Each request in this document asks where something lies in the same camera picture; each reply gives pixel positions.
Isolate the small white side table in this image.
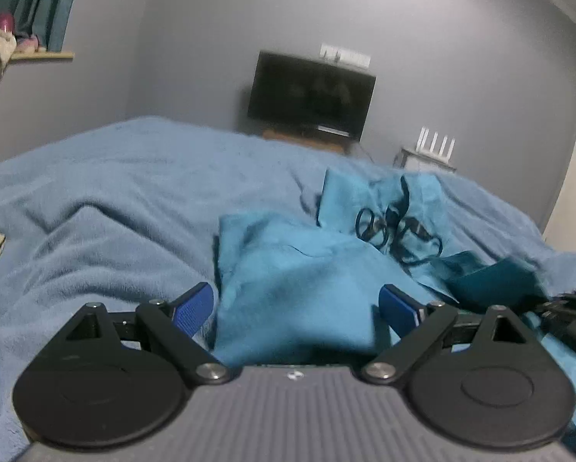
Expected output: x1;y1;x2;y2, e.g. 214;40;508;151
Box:
393;148;456;173

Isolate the white wifi router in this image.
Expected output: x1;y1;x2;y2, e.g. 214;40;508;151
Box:
414;126;456;164

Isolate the wooden window sill shelf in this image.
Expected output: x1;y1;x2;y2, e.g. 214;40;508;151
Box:
11;51;76;62

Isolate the teal blue garment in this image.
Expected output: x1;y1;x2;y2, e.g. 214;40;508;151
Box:
212;167;576;444

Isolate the light blue bed blanket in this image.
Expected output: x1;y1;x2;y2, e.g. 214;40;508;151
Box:
0;115;576;462

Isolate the wooden tv stand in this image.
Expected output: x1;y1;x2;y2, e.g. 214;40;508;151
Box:
262;128;348;156

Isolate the white power strip on wall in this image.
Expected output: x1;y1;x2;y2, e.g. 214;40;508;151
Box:
319;44;371;69

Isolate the black flat screen television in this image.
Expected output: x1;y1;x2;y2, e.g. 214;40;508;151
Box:
247;51;376;141

